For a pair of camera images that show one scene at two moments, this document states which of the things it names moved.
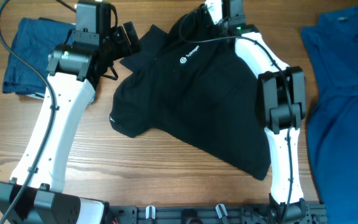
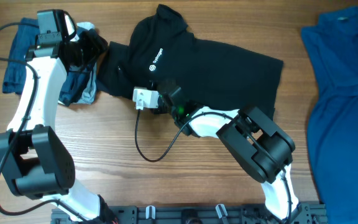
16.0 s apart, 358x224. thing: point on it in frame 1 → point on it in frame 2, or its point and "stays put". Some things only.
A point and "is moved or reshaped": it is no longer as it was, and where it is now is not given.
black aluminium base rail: (315, 213) stays put
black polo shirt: (194, 77) is moved or reshaped
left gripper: (118, 35) → (96, 46)
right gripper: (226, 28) → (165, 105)
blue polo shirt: (342, 126) stays put
